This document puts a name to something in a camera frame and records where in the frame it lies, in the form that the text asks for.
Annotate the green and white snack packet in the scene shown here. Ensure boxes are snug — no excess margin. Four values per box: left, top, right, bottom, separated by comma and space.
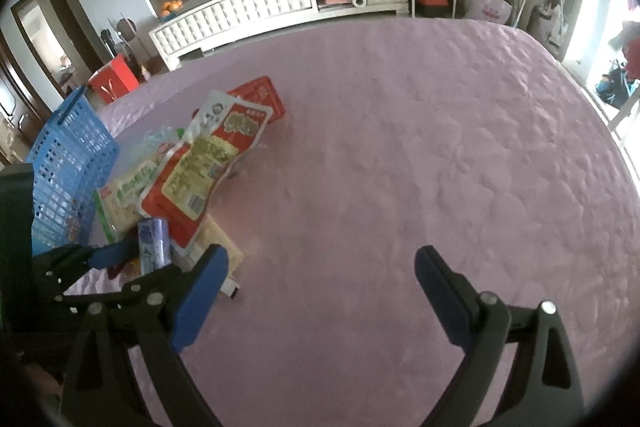
95, 159, 161, 243

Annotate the white tv cabinet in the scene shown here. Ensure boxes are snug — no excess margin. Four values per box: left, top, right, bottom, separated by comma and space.
149, 0, 411, 72

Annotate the white and red snack packet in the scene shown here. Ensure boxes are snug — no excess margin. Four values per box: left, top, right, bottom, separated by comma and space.
192, 90, 273, 158

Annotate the pink bag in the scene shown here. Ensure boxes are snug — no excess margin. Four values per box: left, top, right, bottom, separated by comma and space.
467, 0, 513, 25

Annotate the lavender snack packet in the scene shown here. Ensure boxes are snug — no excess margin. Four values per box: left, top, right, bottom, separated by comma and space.
137, 218, 173, 275

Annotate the red and yellow snack packet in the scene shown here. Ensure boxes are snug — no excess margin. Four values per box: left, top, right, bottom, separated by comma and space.
140, 134, 241, 250

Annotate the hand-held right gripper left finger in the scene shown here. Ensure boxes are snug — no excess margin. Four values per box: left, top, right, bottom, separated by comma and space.
60, 245, 229, 427

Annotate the red box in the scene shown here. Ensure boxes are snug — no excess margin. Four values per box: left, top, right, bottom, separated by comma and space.
88, 55, 140, 106

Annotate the clear plastic snack packet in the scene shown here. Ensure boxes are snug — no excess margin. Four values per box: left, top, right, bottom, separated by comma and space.
142, 124, 188, 158

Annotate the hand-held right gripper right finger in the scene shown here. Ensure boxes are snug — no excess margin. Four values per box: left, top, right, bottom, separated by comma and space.
415, 246, 586, 427

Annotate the brown door frame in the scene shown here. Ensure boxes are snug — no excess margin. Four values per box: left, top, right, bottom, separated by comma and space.
11, 0, 103, 108

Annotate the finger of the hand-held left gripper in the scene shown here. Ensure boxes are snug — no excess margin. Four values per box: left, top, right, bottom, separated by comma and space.
32, 238, 143, 303
59, 265, 188, 308

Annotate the brown wooden door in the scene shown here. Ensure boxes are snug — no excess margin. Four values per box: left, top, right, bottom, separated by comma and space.
0, 32, 48, 138

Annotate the standing fan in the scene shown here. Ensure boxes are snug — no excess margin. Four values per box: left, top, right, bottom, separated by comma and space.
102, 18, 138, 58

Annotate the blue plastic basket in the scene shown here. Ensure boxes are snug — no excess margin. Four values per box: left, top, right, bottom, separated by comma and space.
27, 86, 121, 258

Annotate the orange snack packet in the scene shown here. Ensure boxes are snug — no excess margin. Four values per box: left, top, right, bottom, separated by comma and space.
192, 214, 244, 303

